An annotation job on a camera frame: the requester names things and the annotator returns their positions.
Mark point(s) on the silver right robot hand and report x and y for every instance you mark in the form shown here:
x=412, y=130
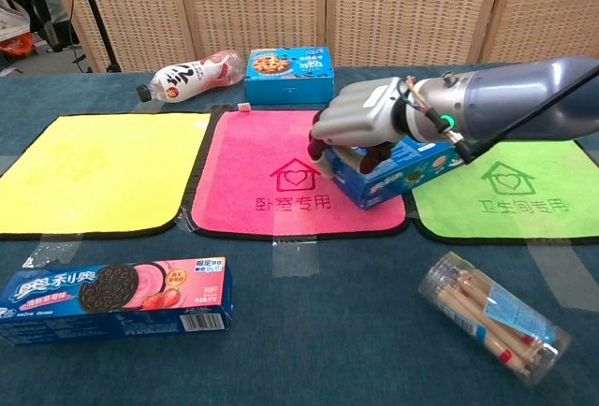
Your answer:
x=360, y=113

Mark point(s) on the dark blue Oreo box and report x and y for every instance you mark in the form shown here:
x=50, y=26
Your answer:
x=398, y=177

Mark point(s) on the light blue chocolate-chip cookie box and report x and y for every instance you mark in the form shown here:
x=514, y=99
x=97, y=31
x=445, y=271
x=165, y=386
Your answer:
x=290, y=85

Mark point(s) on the plastic drink bottle white label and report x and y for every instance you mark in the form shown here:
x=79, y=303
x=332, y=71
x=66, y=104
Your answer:
x=182, y=81

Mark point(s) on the Oreo box with strawberry picture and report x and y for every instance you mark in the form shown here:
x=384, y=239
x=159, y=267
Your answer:
x=117, y=294

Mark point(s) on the pink cloth with house print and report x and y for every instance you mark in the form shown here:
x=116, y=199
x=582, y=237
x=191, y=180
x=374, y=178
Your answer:
x=262, y=144

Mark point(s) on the woven wooden folding screen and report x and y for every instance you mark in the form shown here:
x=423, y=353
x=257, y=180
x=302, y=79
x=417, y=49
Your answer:
x=262, y=4

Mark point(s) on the clear tape strip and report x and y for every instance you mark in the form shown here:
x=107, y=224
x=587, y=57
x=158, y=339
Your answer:
x=51, y=251
x=566, y=275
x=296, y=258

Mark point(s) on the green cloth with house print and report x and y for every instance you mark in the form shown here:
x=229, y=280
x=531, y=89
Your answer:
x=515, y=219

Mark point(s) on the clear jar of biscuit sticks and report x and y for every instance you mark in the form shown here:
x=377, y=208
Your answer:
x=491, y=317

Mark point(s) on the yellow cloth with black edge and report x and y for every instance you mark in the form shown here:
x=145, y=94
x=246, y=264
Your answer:
x=93, y=167

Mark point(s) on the black tripod stand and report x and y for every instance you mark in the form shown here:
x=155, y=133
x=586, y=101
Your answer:
x=93, y=8

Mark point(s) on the black office chair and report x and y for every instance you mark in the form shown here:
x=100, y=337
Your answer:
x=51, y=13

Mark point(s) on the orange plastic bag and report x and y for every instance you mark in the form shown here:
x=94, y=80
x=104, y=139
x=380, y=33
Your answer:
x=18, y=45

